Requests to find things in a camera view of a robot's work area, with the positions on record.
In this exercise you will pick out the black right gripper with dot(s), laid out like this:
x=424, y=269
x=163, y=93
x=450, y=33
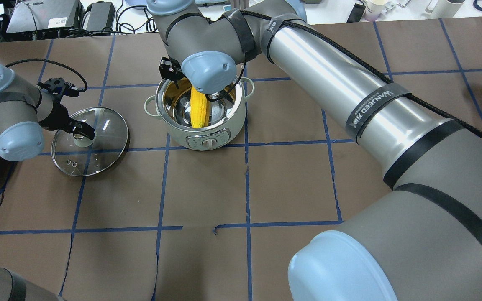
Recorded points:
x=213, y=97

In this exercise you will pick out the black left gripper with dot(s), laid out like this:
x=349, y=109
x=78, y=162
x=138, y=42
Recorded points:
x=53, y=119

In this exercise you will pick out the glass pot lid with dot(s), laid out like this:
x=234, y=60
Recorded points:
x=81, y=157

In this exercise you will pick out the yellow corn cob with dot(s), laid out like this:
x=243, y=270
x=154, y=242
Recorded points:
x=199, y=109

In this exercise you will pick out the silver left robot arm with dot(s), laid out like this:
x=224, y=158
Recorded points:
x=25, y=111

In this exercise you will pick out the pale green electric pot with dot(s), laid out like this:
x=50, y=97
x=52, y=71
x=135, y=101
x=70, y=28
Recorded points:
x=226, y=117

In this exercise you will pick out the black laptop power brick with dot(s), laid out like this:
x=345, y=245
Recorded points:
x=100, y=17

